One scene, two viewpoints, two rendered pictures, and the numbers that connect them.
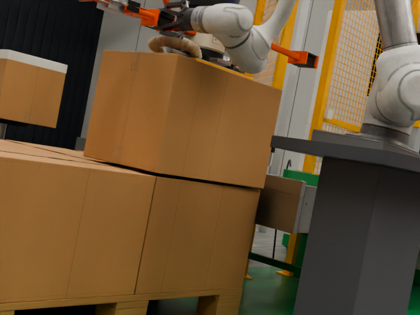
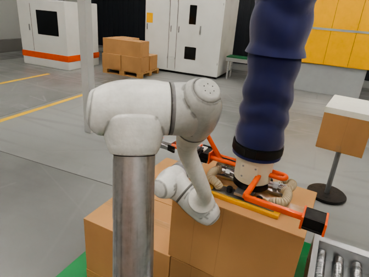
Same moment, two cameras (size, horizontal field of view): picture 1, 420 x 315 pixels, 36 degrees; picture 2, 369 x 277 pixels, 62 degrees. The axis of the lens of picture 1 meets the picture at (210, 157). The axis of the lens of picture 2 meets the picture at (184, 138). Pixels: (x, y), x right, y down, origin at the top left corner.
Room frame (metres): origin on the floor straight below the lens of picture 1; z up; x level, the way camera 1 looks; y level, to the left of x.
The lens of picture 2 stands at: (1.86, -1.04, 1.74)
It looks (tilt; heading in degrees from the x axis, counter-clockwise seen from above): 23 degrees down; 75
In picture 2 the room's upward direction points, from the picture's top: 5 degrees clockwise
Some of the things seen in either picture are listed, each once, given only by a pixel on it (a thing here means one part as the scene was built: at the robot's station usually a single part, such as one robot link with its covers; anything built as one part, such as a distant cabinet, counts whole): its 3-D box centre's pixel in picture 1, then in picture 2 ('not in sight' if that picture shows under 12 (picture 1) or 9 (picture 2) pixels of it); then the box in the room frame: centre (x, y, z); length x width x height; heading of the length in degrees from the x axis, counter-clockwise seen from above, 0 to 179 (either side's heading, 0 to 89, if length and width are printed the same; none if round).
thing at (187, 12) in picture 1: (187, 19); not in sight; (2.22, 0.16, 1.08); 0.09 x 0.07 x 0.08; 50
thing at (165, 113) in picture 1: (186, 121); (240, 223); (2.51, 0.11, 0.75); 0.60 x 0.40 x 0.40; 138
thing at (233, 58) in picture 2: not in sight; (248, 69); (5.73, 6.96, 0.32); 1.25 x 0.50 x 0.64; 144
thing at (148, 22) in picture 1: (157, 20); (205, 153); (2.33, 0.27, 1.08); 0.10 x 0.08 x 0.06; 48
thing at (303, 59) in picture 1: (303, 59); (313, 220); (2.57, -0.29, 1.08); 0.09 x 0.08 x 0.05; 48
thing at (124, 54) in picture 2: not in sight; (131, 56); (2.53, 7.66, 0.45); 1.21 x 1.02 x 0.90; 144
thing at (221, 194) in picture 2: (217, 66); (243, 196); (2.45, 0.04, 0.98); 0.34 x 0.10 x 0.05; 138
